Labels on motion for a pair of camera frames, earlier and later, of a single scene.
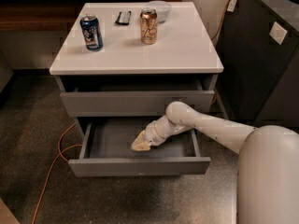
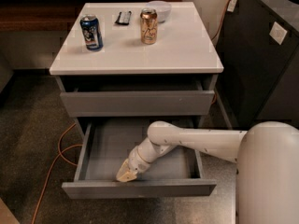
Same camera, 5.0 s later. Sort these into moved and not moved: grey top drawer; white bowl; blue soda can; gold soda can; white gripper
Moved: white gripper
Not moved: white bowl; grey top drawer; gold soda can; blue soda can
